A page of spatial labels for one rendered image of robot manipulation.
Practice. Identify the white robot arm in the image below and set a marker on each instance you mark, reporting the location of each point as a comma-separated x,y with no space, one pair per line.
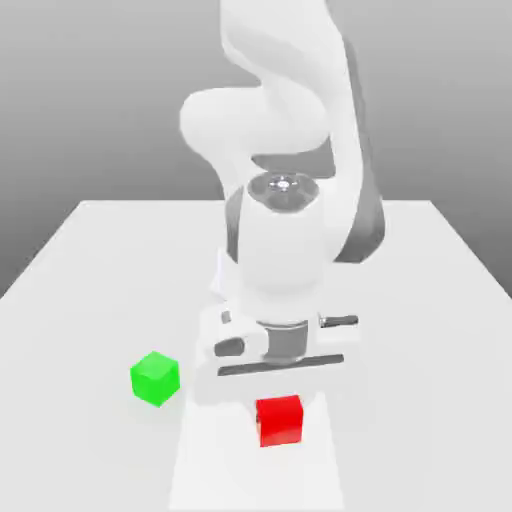
280,248

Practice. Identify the small green cube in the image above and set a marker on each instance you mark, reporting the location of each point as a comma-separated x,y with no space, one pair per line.
154,379

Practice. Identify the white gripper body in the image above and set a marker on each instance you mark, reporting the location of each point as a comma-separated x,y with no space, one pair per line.
280,378

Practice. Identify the small red cube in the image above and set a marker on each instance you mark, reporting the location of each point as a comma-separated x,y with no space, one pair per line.
279,420

